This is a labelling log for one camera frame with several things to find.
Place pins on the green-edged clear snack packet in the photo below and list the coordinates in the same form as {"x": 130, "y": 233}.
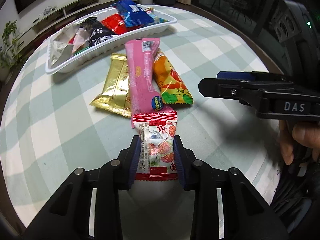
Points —
{"x": 81, "y": 50}

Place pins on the white television cabinet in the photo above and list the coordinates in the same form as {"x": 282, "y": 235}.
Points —
{"x": 75, "y": 7}

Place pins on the trailing ivy plant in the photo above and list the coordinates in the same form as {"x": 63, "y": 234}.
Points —
{"x": 10, "y": 42}

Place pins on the green white checked tablecloth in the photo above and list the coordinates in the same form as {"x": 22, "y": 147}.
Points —
{"x": 225, "y": 42}

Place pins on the white plastic tray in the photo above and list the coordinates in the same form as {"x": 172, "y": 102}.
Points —
{"x": 112, "y": 46}

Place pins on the cream white snack packet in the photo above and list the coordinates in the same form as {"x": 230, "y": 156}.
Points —
{"x": 60, "y": 47}

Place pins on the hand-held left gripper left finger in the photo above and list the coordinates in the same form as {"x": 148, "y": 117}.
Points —
{"x": 133, "y": 160}

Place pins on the orange snack packet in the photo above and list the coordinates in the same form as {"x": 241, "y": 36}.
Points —
{"x": 170, "y": 80}

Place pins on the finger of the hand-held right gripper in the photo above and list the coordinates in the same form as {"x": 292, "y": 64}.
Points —
{"x": 225, "y": 90}
{"x": 235, "y": 74}

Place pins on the black snack packet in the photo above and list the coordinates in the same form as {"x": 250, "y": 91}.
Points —
{"x": 100, "y": 33}

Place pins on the gold snack packet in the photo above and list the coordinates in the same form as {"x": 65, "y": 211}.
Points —
{"x": 112, "y": 87}

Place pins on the large blue snack packet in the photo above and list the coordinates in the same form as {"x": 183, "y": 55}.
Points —
{"x": 132, "y": 15}

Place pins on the red white snack packet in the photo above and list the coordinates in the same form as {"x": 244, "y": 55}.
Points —
{"x": 157, "y": 140}

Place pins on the pale pink snack packet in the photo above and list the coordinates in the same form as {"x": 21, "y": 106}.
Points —
{"x": 81, "y": 35}

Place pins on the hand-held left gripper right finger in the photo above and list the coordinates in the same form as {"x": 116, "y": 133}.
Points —
{"x": 181, "y": 165}

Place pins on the person's dark clothing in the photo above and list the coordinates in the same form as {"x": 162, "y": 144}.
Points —
{"x": 300, "y": 195}

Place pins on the large red snack packet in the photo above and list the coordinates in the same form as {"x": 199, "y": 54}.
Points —
{"x": 115, "y": 22}

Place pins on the small red snack packet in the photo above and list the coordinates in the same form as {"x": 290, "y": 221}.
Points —
{"x": 71, "y": 40}

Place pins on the person's right hand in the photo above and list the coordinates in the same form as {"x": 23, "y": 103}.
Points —
{"x": 300, "y": 135}

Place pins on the small blue snack packet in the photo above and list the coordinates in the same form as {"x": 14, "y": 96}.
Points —
{"x": 158, "y": 18}

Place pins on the yellow snack packet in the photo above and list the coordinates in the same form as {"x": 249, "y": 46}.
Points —
{"x": 150, "y": 10}

